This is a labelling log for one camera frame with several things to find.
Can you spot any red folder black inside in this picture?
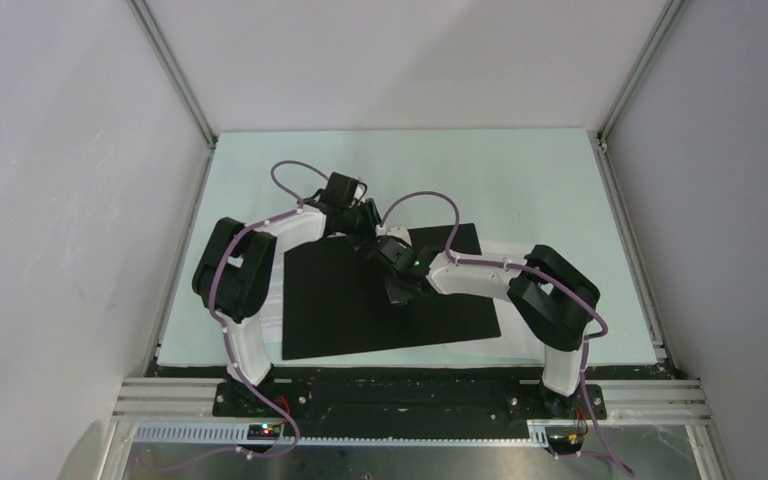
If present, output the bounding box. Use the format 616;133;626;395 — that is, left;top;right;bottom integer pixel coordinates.
281;237;501;360

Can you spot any printed paper sheet top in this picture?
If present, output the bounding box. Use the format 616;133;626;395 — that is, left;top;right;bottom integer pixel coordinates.
261;261;284;343

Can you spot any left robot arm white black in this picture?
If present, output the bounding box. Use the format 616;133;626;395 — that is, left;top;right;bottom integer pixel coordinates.
192;172;381;417

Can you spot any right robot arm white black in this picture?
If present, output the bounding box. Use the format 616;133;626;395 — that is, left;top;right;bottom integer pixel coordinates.
364;235;605;418

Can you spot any white paper sheet right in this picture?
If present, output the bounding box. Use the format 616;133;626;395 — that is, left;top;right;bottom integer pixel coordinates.
444;238;545;366

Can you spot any left circuit board with leds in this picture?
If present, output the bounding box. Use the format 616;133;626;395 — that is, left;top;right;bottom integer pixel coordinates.
246;423;283;441

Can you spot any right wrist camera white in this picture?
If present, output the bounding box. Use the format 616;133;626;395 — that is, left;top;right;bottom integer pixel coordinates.
376;226;412;246

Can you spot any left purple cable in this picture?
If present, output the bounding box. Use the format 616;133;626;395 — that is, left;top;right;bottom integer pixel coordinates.
208;160;302;465

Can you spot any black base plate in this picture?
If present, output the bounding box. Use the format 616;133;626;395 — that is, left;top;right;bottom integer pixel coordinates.
152;362;677;441

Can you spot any right circuit board with wires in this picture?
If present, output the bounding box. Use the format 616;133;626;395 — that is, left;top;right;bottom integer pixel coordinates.
546;431;586;457

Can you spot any left aluminium frame post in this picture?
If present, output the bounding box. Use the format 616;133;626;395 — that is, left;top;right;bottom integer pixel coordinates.
126;0;218;150

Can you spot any aluminium frame post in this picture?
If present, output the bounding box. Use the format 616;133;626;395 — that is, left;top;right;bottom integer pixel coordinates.
596;0;690;152
126;0;218;150

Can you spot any grey slotted cable duct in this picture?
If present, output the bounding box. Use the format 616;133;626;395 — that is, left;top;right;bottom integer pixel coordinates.
133;422;548;448

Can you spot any right aluminium frame post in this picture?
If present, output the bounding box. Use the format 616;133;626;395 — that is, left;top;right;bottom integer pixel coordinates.
596;0;690;152

